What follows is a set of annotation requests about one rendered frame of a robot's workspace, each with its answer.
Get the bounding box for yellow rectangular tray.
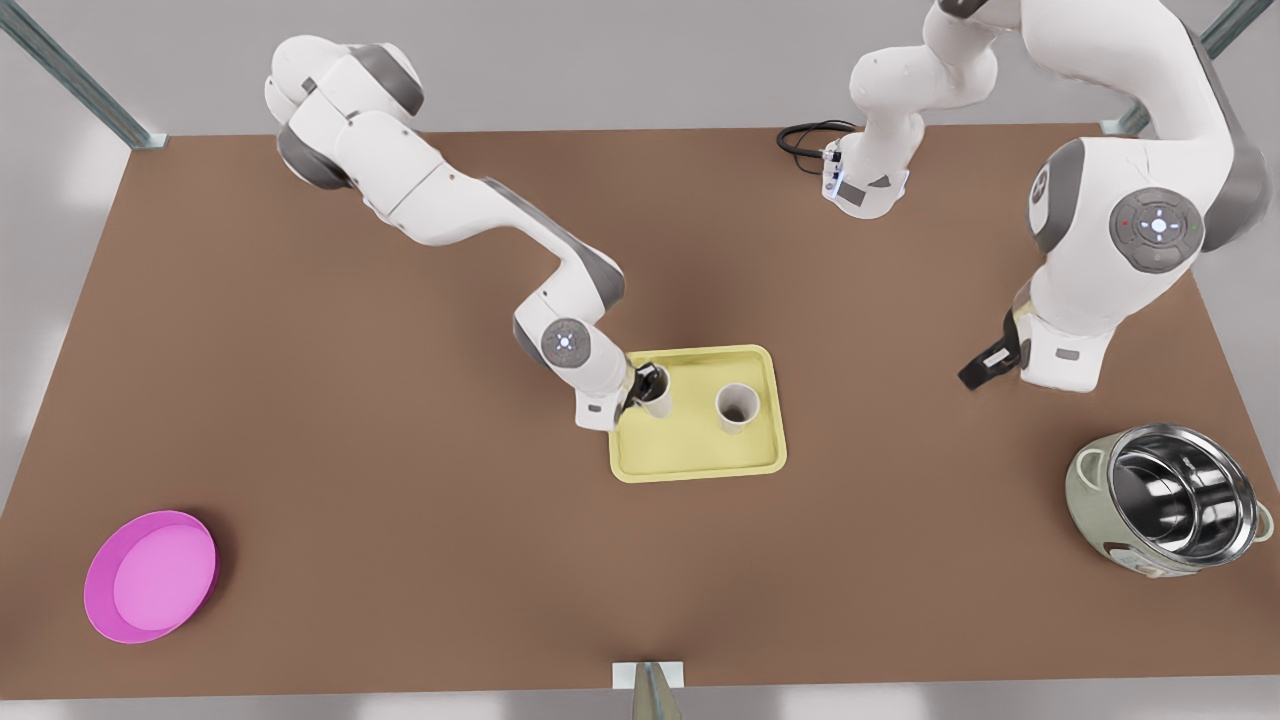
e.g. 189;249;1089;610
608;345;789;485

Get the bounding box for silver frame post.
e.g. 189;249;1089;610
1100;0;1277;137
612;660;686;720
0;0;170;152

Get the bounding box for pink round bowl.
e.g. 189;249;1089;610
83;510;220;645

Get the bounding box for black cable loop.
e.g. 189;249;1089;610
776;120;861;179

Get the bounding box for steel pot with green shell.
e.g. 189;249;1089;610
1064;424;1277;579

